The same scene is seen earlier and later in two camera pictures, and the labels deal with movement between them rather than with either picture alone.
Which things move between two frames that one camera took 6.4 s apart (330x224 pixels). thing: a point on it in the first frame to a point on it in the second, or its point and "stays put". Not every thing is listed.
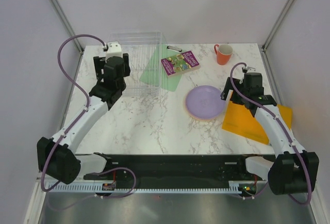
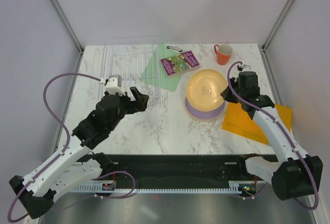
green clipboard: (154, 73) stays put
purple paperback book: (179, 63) stays put
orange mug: (224, 52) stays put
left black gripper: (98, 63) to (141, 99)
